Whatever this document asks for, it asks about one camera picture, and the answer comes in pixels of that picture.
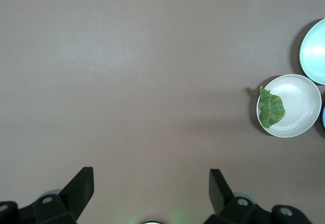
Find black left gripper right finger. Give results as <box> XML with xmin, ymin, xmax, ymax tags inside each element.
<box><xmin>204</xmin><ymin>168</ymin><xmax>312</xmax><ymax>224</ymax></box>

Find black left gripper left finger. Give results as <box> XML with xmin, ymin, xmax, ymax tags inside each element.
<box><xmin>0</xmin><ymin>167</ymin><xmax>95</xmax><ymax>224</ymax></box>

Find green lettuce leaf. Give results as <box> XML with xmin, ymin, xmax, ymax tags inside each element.
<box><xmin>258</xmin><ymin>85</ymin><xmax>286</xmax><ymax>129</ymax></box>

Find beige round plate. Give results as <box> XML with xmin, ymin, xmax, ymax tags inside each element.
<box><xmin>256</xmin><ymin>74</ymin><xmax>322</xmax><ymax>139</ymax></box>

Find mint green round plate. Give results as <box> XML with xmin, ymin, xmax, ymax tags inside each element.
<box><xmin>299</xmin><ymin>18</ymin><xmax>325</xmax><ymax>86</ymax></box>

